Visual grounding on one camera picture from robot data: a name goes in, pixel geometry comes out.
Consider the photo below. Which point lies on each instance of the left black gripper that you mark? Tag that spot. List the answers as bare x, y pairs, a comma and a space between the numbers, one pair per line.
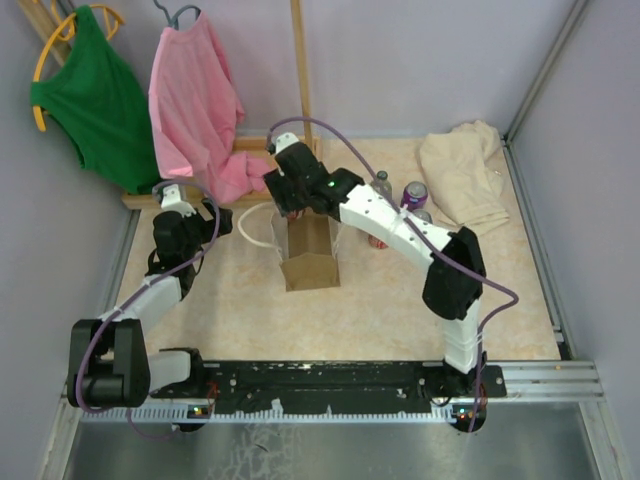
208, 226

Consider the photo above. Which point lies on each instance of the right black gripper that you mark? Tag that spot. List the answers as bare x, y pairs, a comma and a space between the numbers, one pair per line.
277, 183

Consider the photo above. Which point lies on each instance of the clear green-cap bottle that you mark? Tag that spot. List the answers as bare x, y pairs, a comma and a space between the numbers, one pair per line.
381, 183

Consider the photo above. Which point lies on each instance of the red soda can front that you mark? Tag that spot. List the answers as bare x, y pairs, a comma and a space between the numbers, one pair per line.
377, 243

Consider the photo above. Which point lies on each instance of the purple soda can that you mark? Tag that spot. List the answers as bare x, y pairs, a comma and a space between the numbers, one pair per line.
415, 195

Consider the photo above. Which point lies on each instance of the purple Fanta can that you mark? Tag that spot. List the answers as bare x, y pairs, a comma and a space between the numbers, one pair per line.
423, 215

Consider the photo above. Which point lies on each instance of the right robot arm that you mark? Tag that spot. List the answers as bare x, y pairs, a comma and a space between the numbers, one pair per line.
451, 261

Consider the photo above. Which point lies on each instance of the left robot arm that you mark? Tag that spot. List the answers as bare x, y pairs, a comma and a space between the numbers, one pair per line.
108, 362

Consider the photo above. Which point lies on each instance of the pink t-shirt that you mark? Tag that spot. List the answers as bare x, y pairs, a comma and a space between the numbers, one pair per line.
194, 111

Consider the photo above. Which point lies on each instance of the beige folded cloth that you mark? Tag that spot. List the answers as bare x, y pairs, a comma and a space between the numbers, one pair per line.
464, 189

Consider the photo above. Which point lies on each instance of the green tank top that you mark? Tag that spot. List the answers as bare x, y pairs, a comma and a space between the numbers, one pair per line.
95, 98

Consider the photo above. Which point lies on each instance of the grey clothes hanger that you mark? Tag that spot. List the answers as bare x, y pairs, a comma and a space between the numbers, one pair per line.
173, 20

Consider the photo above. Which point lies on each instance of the yellow clothes hanger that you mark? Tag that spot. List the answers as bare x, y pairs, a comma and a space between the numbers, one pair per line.
64, 32

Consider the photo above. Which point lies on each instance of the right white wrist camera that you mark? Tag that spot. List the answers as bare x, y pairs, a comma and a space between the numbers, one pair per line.
284, 141

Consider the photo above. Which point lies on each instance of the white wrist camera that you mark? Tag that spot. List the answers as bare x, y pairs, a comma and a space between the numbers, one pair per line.
173, 198
284, 141

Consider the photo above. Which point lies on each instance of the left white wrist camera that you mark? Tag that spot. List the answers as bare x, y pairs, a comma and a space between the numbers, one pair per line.
173, 198

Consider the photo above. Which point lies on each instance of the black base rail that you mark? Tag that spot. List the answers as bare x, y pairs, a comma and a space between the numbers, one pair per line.
352, 390

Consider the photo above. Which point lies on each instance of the aluminium frame rail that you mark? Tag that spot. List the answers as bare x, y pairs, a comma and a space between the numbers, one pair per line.
528, 382

